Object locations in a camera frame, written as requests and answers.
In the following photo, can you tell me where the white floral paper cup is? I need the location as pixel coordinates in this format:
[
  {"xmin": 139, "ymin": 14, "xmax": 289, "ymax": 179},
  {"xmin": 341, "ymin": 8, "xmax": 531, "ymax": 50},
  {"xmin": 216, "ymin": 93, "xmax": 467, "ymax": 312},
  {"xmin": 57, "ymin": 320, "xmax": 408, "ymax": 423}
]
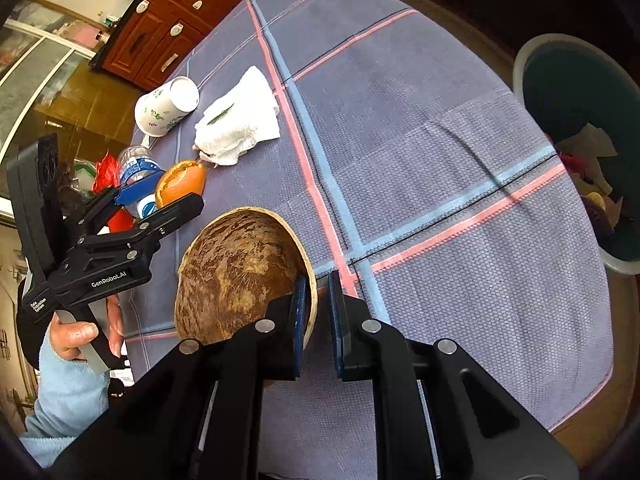
[{"xmin": 134, "ymin": 76, "xmax": 201, "ymax": 137}]

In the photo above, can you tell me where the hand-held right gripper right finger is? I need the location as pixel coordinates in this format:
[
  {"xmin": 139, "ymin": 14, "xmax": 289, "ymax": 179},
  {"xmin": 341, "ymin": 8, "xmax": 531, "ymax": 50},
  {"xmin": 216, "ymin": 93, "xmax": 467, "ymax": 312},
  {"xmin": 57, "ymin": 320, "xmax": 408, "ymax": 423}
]
[{"xmin": 327, "ymin": 270, "xmax": 581, "ymax": 480}]

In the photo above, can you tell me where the teal trash bin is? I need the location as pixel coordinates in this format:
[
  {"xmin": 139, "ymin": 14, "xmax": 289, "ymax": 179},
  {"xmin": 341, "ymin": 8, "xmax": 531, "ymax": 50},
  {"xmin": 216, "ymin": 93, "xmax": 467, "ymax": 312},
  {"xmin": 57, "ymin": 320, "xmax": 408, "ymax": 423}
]
[{"xmin": 512, "ymin": 34, "xmax": 640, "ymax": 276}]

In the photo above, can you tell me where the purple checked tablecloth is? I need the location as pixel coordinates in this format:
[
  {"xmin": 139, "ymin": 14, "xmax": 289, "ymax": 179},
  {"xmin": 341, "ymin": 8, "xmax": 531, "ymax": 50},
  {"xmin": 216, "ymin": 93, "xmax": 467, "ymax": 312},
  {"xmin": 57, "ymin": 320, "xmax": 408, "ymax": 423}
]
[{"xmin": 120, "ymin": 0, "xmax": 616, "ymax": 480}]

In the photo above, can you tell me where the red yellow snack wrapper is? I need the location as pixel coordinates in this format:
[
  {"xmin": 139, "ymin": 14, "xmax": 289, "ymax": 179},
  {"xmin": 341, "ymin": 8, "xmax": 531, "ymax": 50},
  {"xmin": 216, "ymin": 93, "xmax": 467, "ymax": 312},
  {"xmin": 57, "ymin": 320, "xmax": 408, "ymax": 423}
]
[{"xmin": 107, "ymin": 207, "xmax": 136, "ymax": 233}]

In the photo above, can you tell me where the person's left hand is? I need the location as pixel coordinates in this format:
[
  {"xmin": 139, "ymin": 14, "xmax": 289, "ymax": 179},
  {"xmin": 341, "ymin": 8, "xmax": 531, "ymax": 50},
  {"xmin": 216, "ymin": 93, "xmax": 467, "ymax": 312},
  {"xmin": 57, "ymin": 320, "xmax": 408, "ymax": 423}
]
[{"xmin": 50, "ymin": 292, "xmax": 123, "ymax": 361}]

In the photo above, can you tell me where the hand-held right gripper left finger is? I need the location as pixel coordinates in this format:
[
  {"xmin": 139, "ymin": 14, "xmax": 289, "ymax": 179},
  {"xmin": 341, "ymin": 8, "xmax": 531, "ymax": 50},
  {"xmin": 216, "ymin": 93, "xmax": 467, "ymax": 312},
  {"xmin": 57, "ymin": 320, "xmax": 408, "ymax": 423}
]
[{"xmin": 50, "ymin": 274, "xmax": 308, "ymax": 480}]

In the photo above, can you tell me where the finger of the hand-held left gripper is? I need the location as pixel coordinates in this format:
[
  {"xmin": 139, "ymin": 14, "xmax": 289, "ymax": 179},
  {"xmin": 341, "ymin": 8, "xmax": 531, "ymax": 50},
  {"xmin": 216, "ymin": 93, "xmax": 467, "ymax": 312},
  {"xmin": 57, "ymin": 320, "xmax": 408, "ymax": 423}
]
[
  {"xmin": 82, "ymin": 172, "xmax": 168, "ymax": 221},
  {"xmin": 75, "ymin": 192, "xmax": 206, "ymax": 256}
]

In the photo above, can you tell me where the glass sliding door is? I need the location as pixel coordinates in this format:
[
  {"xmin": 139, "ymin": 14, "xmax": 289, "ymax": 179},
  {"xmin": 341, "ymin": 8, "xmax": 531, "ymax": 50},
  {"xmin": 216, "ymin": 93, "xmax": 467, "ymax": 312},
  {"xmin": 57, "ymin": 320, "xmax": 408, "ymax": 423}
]
[{"xmin": 0, "ymin": 0, "xmax": 131, "ymax": 221}]

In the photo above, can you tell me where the wooden kitchen cabinet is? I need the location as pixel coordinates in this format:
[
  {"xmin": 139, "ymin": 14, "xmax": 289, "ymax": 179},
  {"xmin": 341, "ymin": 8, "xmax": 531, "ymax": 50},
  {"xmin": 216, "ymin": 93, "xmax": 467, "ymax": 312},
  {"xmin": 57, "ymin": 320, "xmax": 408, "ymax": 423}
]
[{"xmin": 90, "ymin": 0, "xmax": 281, "ymax": 88}]

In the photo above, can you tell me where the white tissue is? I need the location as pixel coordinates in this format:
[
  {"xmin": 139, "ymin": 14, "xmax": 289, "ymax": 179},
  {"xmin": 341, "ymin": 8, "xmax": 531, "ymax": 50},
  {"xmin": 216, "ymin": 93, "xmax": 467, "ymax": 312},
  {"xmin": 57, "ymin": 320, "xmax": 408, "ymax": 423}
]
[{"xmin": 192, "ymin": 66, "xmax": 282, "ymax": 167}]

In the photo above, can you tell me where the orange peel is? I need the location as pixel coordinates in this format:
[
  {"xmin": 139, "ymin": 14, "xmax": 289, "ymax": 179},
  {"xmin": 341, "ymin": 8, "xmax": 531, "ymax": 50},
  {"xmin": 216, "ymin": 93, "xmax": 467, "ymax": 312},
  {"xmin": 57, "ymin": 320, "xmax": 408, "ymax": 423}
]
[{"xmin": 155, "ymin": 160, "xmax": 207, "ymax": 209}]

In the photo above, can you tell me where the person's left forearm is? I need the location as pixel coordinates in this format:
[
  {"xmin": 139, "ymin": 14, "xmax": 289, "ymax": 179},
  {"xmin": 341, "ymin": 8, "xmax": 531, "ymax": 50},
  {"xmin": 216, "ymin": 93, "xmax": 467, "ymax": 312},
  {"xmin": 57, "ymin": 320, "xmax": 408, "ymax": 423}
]
[{"xmin": 17, "ymin": 330, "xmax": 113, "ymax": 453}]

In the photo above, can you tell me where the coconut shell bowl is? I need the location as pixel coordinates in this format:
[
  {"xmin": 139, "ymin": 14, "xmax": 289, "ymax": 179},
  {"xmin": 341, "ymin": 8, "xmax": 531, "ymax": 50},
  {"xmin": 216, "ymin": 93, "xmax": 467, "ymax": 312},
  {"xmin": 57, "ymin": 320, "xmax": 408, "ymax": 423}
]
[{"xmin": 174, "ymin": 207, "xmax": 318, "ymax": 391}]

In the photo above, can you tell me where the clear plastic bottle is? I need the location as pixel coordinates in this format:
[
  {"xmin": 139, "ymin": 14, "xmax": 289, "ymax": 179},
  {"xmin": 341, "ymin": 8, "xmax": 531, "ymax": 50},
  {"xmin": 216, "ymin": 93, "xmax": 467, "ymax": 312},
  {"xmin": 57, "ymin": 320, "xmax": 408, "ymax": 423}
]
[{"xmin": 117, "ymin": 145, "xmax": 161, "ymax": 218}]

